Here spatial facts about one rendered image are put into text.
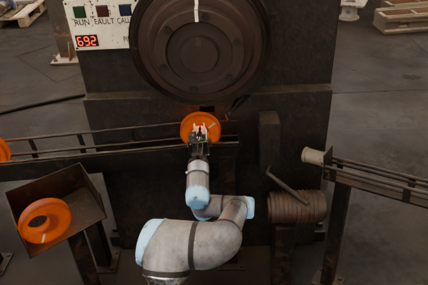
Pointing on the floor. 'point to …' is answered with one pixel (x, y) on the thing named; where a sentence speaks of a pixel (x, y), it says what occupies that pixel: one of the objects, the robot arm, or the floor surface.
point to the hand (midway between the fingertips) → (200, 126)
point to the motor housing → (279, 243)
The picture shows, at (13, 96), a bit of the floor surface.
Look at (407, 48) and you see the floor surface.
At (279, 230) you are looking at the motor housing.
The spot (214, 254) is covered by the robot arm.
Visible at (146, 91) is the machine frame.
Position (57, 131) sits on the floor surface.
